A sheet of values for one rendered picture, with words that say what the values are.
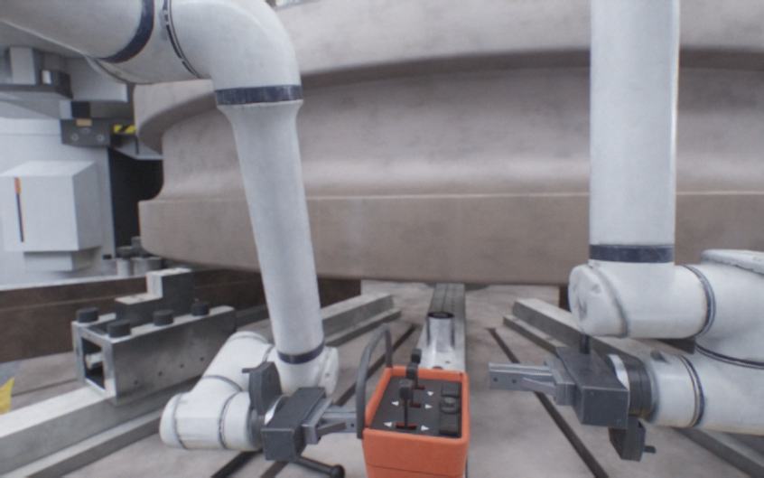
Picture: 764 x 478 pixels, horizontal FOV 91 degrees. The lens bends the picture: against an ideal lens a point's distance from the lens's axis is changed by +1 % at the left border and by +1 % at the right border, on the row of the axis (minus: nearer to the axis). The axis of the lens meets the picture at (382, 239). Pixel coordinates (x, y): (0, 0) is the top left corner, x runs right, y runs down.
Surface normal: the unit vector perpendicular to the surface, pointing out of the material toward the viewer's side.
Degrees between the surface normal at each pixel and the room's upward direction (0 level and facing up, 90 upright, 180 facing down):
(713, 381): 50
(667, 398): 80
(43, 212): 90
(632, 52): 87
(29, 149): 90
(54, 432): 72
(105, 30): 137
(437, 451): 97
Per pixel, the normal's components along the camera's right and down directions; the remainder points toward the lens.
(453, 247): -0.20, 0.09
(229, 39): 0.04, 0.25
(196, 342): 0.82, 0.04
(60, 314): 0.54, 0.07
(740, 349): -0.67, 0.10
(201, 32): -0.21, 0.47
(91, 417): 0.78, -0.27
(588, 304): -0.99, 0.08
